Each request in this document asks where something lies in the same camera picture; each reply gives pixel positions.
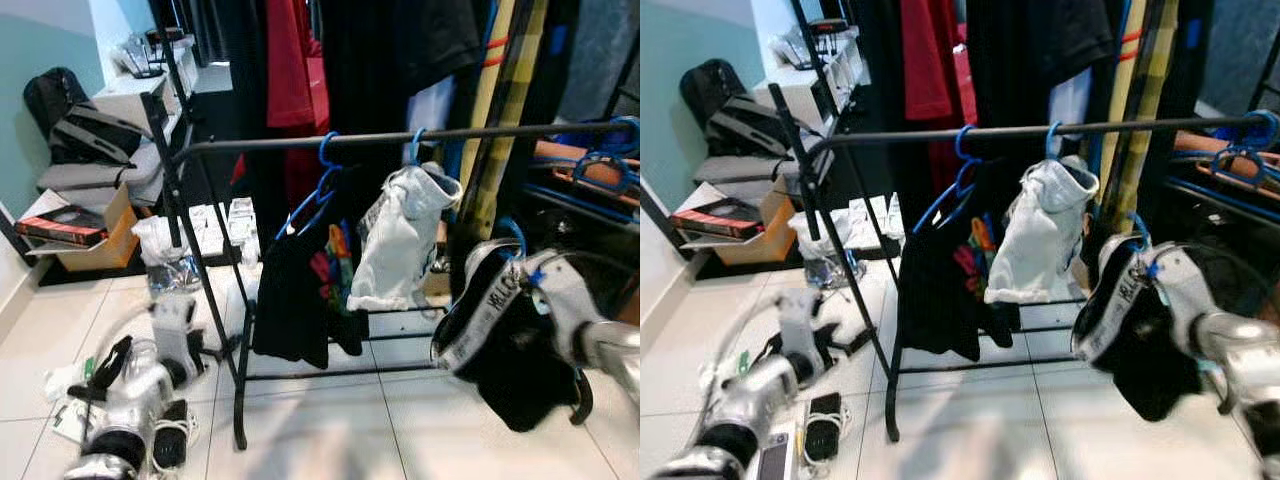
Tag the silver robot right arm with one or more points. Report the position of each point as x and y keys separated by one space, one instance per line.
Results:
x=610 y=345
x=1250 y=350

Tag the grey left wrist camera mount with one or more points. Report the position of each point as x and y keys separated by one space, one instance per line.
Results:
x=805 y=320
x=175 y=320

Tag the white device box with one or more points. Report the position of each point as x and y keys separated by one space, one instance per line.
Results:
x=778 y=460

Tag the black metal clothes rack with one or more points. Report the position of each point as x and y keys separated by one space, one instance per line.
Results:
x=260 y=142
x=900 y=136

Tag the grey cushion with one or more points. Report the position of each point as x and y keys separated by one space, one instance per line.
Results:
x=90 y=185
x=740 y=180

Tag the white shelf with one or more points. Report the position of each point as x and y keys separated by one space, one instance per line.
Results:
x=790 y=95
x=130 y=100

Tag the large black garment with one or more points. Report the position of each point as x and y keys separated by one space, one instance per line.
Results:
x=1040 y=50
x=400 y=50

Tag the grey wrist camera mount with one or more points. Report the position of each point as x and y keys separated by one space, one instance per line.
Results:
x=805 y=320
x=175 y=320
x=1190 y=285
x=565 y=290

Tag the yellow plaid garment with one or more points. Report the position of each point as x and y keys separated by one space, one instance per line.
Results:
x=1140 y=120
x=500 y=120

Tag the black printed T-shirt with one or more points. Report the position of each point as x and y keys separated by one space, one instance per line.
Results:
x=940 y=290
x=290 y=290

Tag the black grey striped bag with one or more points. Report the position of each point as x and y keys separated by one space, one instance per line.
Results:
x=95 y=135
x=750 y=125

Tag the black backpack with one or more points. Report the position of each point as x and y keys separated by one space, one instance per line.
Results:
x=705 y=95
x=50 y=100

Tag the light grey garment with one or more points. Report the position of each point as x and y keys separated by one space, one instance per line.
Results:
x=400 y=240
x=1040 y=230

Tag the red garment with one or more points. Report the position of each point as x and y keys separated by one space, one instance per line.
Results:
x=925 y=60
x=290 y=60

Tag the black garment white lettered band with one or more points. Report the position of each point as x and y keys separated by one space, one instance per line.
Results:
x=510 y=370
x=1150 y=370

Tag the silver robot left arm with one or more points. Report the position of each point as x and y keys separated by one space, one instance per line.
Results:
x=130 y=400
x=750 y=400

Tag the black red flat box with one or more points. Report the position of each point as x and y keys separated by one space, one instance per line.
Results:
x=715 y=218
x=60 y=225

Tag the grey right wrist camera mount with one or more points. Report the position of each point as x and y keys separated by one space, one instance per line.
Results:
x=565 y=290
x=1190 y=285

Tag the brown cardboard box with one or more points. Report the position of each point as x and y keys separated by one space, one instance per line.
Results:
x=110 y=250
x=770 y=245

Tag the black power adapter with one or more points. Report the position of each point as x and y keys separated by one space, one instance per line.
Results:
x=172 y=440
x=828 y=430

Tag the orange hanger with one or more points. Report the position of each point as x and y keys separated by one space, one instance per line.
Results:
x=1210 y=145
x=590 y=172

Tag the white booklet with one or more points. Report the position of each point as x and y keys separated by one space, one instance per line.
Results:
x=68 y=425

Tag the black router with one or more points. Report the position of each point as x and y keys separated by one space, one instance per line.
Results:
x=828 y=27
x=165 y=37

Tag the crumpled clear plastic bag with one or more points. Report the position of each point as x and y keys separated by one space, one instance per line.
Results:
x=165 y=250
x=825 y=250

